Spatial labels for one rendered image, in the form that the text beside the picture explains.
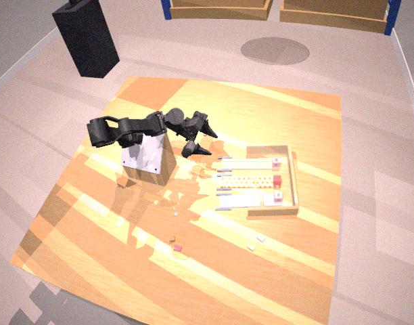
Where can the white strip with orange dots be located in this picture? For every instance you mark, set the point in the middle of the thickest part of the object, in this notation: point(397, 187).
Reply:
point(234, 181)

